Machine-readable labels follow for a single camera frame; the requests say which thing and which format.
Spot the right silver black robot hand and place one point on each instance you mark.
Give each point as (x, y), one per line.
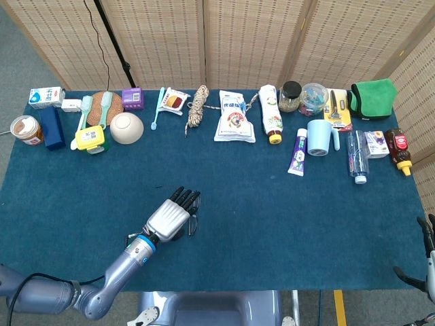
(431, 271)

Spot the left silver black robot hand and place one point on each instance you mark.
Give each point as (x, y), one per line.
(168, 219)

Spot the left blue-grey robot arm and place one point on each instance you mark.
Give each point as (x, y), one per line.
(115, 271)

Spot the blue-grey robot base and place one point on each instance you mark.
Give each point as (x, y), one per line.
(210, 309)

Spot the white perforated foot plate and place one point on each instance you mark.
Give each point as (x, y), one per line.
(146, 316)
(288, 321)

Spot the beige bowl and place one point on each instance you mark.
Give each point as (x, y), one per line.
(126, 128)

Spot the blue table cloth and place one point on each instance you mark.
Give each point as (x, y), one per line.
(272, 220)

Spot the light blue toothbrush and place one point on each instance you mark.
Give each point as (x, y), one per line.
(158, 105)

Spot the green container yellow lid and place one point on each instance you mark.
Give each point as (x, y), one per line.
(89, 136)

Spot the white printed powder bag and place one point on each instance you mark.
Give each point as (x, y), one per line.
(234, 122)

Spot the white red snack packet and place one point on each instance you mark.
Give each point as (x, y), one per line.
(174, 101)

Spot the purple box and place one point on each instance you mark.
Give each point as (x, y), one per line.
(132, 98)

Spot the brown honey bottle yellow cap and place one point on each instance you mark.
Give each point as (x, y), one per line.
(399, 146)

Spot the round woven brown coaster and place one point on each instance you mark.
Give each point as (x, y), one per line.
(96, 108)

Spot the mint green brush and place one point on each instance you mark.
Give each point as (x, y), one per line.
(106, 102)
(86, 103)

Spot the clear water bottle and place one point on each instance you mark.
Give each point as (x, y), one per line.
(357, 159)

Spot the small white purple carton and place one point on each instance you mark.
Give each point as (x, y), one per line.
(376, 144)

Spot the white table leg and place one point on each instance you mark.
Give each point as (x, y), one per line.
(295, 305)

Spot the purple white toothpaste tube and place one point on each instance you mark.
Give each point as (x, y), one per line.
(297, 156)

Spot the dark blue box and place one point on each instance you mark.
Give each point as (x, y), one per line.
(52, 130)

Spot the white bottle yellow cap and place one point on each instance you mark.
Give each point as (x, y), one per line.
(270, 112)

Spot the small white box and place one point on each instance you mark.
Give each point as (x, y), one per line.
(70, 105)

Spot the glass jar black lid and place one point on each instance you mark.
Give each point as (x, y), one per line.
(290, 98)

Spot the light blue mug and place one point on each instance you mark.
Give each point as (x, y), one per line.
(318, 136)

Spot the white blue milk carton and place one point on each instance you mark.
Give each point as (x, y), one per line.
(46, 96)

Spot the black stand pole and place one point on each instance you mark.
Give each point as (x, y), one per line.
(115, 44)

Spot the green folded cloth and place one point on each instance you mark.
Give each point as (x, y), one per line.
(372, 98)

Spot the clear tub of clips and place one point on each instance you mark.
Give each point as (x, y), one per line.
(313, 98)

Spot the razor in yellow package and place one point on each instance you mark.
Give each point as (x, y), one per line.
(336, 108)

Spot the bamboo folding screen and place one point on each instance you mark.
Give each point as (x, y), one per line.
(238, 40)

